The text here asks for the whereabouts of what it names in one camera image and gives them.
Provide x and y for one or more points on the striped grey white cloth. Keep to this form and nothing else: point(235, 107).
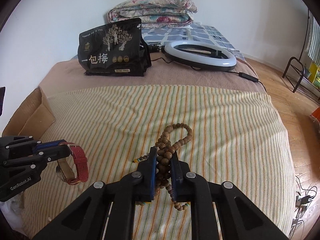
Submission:
point(314, 40)

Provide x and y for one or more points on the black metal clothes rack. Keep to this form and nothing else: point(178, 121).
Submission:
point(298, 72)

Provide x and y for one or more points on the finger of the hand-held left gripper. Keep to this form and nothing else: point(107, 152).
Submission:
point(55, 153)
point(47, 146)

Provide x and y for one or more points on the orange cloth covered table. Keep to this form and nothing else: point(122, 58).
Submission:
point(316, 116)

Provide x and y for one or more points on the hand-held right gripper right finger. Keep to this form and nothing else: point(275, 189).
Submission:
point(175, 180)

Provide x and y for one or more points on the striped yellow towel blanket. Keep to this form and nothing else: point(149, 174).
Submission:
point(200, 120)

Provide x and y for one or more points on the blue grey checked bedsheet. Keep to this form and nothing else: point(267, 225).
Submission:
point(200, 33)

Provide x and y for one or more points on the black snack bag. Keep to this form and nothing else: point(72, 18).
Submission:
point(110, 47)

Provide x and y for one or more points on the white wall socket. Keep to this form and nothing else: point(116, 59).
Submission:
point(197, 23)

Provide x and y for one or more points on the folded floral quilt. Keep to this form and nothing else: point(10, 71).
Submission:
point(155, 10)

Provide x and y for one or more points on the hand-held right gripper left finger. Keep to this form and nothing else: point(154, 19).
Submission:
point(152, 177)

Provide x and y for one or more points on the brown blanket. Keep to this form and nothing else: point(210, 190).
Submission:
point(175, 77)

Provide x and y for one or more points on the white power strip with chargers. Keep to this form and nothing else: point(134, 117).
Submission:
point(303, 200)

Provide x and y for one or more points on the cardboard box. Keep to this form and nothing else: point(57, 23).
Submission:
point(37, 115)

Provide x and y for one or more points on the yellow plastic crate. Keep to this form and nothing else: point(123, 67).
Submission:
point(315, 75)

